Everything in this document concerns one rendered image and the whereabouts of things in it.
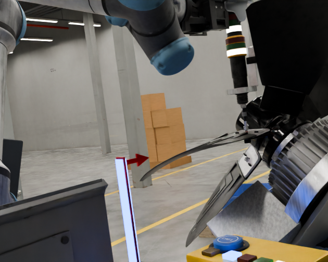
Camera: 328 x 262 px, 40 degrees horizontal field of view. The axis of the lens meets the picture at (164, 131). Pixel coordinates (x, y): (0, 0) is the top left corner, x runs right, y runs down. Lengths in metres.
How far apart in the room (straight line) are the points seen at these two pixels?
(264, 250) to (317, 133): 0.44
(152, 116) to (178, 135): 0.67
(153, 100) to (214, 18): 8.66
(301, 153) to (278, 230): 0.17
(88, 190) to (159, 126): 8.82
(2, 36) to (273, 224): 0.66
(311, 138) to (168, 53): 0.39
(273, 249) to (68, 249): 0.25
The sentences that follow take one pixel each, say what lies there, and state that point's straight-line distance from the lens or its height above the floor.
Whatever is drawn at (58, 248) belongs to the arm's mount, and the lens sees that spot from 0.55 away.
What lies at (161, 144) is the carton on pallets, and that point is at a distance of 9.42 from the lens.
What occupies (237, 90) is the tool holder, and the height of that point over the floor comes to 1.28.
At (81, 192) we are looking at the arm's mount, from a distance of 0.57.
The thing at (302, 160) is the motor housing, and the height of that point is 1.12.
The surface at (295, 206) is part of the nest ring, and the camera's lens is 0.95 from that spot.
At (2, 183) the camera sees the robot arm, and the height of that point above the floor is 1.18.
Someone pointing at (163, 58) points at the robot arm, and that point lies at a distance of 0.75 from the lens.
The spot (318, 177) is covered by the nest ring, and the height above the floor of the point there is 1.10.
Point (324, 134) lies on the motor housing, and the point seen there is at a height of 1.17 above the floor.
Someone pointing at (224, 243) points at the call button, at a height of 1.08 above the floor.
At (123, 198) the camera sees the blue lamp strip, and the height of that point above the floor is 1.12.
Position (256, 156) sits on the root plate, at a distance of 1.10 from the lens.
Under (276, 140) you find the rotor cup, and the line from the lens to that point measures 1.02.
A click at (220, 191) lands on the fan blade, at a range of 1.16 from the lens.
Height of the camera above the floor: 1.27
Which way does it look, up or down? 3 degrees down
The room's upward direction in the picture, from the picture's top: 8 degrees counter-clockwise
